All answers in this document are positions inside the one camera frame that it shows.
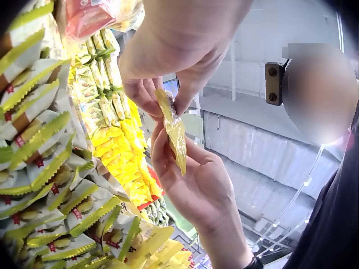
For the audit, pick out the person's left thumb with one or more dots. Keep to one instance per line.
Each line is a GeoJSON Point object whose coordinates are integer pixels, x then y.
{"type": "Point", "coordinates": [190, 92]}

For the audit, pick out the yellow snack packet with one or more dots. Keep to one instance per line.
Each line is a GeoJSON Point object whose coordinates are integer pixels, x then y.
{"type": "Point", "coordinates": [175, 131]}

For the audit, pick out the person's left index finger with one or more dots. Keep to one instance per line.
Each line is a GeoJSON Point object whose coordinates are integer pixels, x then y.
{"type": "Point", "coordinates": [141, 96]}

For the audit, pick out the person's left hand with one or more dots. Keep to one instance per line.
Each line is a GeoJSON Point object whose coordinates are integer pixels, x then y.
{"type": "Point", "coordinates": [182, 42]}

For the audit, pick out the person's right hand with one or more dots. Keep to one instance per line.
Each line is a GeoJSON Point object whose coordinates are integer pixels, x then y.
{"type": "Point", "coordinates": [202, 201]}

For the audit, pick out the person's right fingers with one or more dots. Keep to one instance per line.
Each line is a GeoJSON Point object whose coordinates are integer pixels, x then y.
{"type": "Point", "coordinates": [162, 157]}

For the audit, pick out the full shop shelf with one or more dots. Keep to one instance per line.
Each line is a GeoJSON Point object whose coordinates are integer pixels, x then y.
{"type": "Point", "coordinates": [56, 140]}

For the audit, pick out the person's body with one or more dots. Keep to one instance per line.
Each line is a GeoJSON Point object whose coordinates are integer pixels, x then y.
{"type": "Point", "coordinates": [331, 224]}

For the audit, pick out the person's right thumb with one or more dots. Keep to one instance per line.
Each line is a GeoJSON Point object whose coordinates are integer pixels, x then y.
{"type": "Point", "coordinates": [209, 164]}

